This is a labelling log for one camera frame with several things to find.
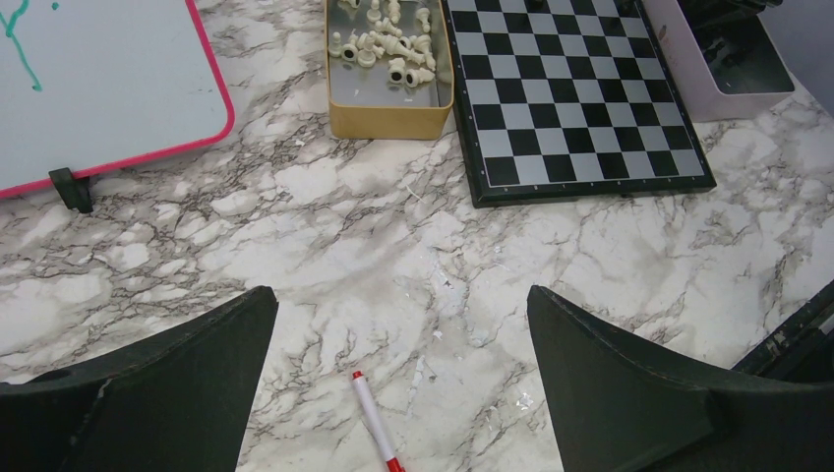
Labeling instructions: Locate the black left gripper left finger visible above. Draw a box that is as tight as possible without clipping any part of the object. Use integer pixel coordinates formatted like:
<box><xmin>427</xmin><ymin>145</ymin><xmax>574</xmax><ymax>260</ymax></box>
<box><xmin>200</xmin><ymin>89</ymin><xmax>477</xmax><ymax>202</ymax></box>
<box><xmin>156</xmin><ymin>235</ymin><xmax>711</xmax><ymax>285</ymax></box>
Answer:
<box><xmin>1</xmin><ymin>286</ymin><xmax>278</xmax><ymax>471</ymax></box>

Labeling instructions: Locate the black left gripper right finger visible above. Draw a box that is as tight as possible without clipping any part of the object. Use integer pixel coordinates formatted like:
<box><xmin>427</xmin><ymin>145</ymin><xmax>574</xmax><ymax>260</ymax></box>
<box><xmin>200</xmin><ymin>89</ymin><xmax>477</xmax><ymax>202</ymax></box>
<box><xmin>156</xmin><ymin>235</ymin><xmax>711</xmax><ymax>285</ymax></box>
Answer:
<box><xmin>527</xmin><ymin>286</ymin><xmax>833</xmax><ymax>471</ymax></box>

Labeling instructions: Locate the pile of white chess pieces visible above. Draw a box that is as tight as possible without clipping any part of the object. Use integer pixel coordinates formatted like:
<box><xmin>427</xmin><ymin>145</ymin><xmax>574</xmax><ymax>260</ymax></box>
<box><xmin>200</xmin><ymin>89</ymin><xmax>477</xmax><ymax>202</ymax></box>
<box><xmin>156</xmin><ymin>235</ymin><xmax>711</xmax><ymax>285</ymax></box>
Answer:
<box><xmin>326</xmin><ymin>1</ymin><xmax>442</xmax><ymax>89</ymax></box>

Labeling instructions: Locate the white and red marker pen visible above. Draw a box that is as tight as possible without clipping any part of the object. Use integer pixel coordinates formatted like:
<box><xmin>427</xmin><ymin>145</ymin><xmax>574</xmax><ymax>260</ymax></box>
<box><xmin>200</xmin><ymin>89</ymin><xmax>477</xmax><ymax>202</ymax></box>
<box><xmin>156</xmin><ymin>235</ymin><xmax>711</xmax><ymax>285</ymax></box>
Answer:
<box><xmin>352</xmin><ymin>371</ymin><xmax>406</xmax><ymax>472</ymax></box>

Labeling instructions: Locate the black whiteboard foot clip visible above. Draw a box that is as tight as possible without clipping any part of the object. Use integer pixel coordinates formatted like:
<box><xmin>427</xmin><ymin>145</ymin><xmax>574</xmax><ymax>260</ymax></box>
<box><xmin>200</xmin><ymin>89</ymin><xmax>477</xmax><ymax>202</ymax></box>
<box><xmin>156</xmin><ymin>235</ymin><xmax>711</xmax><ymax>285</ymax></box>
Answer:
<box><xmin>48</xmin><ymin>168</ymin><xmax>93</xmax><ymax>214</ymax></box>

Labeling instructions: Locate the black and silver chessboard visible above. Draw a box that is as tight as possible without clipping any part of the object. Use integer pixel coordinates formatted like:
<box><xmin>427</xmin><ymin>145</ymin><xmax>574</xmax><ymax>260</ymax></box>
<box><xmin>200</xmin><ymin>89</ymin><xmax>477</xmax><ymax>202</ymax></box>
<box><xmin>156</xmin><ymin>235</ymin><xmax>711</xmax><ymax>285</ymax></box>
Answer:
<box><xmin>442</xmin><ymin>0</ymin><xmax>715</xmax><ymax>207</ymax></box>

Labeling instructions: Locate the pink framed whiteboard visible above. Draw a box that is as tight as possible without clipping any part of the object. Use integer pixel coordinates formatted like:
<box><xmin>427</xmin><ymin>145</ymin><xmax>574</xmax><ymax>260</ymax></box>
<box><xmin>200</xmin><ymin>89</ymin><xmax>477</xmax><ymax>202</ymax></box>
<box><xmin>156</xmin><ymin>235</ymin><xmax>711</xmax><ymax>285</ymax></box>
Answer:
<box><xmin>1</xmin><ymin>1</ymin><xmax>235</xmax><ymax>197</ymax></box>

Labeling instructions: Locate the gold tin tray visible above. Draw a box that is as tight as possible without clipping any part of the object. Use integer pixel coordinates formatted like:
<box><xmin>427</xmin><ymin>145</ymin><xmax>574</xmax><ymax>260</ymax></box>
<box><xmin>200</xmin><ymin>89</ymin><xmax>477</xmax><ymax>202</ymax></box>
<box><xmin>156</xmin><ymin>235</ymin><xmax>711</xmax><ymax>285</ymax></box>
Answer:
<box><xmin>325</xmin><ymin>1</ymin><xmax>455</xmax><ymax>140</ymax></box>

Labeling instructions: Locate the pink tin tray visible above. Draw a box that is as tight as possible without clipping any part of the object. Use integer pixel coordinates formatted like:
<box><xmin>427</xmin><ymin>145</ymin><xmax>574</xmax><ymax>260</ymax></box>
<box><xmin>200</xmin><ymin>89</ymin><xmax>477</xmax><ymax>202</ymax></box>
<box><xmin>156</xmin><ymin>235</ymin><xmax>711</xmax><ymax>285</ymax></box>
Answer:
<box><xmin>642</xmin><ymin>0</ymin><xmax>796</xmax><ymax>122</ymax></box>

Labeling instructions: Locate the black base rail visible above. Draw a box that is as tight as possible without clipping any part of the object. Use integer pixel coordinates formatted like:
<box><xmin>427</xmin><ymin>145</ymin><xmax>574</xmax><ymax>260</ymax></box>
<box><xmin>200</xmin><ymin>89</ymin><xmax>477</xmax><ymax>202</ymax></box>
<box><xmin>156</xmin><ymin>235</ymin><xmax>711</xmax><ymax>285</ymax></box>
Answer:
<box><xmin>733</xmin><ymin>283</ymin><xmax>833</xmax><ymax>384</ymax></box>

